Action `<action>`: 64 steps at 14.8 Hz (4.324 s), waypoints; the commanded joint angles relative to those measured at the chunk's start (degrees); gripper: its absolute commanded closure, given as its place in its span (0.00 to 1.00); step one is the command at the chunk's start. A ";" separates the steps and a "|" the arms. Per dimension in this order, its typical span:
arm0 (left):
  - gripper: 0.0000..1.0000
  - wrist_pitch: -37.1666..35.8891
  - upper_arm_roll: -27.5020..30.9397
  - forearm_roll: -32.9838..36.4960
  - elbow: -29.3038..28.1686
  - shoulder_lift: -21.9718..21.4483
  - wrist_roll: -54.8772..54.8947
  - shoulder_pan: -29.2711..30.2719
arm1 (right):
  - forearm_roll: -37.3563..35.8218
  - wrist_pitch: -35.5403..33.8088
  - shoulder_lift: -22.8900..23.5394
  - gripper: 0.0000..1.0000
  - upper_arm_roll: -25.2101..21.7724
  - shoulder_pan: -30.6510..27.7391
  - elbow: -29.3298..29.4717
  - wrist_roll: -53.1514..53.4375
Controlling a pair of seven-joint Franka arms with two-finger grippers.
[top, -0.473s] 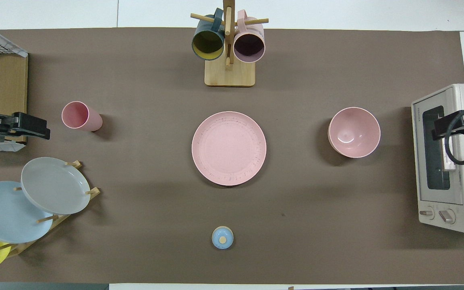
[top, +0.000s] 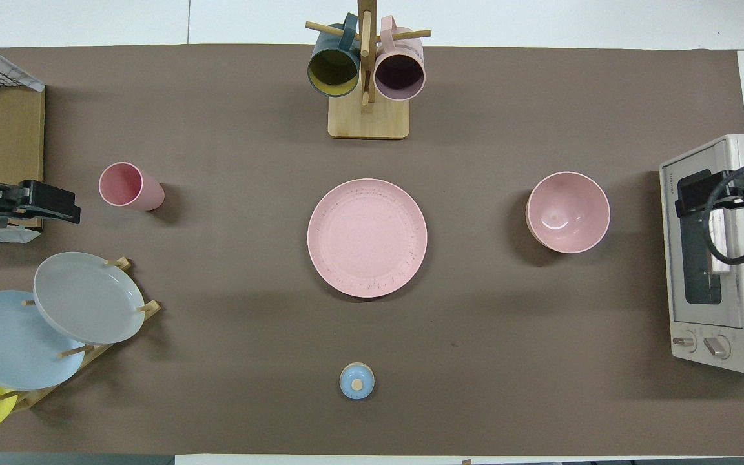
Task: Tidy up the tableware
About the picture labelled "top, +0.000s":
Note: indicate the wooden mug tree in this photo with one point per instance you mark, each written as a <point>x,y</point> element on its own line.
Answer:
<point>368,119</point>

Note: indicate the light blue plate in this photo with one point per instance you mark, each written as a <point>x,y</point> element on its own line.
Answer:
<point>10,345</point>

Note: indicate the brown table mat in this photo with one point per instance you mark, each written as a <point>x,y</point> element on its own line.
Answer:
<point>514,336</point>

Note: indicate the dark teal mug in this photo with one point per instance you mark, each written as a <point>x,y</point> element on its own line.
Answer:
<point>333,68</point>

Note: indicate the grey plate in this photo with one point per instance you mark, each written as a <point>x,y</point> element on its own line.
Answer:
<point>88,297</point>

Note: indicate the pink tumbler cup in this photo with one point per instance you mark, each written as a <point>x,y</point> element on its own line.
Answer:
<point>128,186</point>

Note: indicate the pink speckled plate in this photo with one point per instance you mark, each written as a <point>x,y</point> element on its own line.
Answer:
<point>367,237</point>

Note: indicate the pink mug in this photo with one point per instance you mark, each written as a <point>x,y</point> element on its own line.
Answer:
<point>400,72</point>

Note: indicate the pink bowl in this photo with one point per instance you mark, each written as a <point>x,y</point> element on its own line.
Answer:
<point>568,212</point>

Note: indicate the wooden plate rack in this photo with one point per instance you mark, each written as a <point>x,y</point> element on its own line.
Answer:
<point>97,352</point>

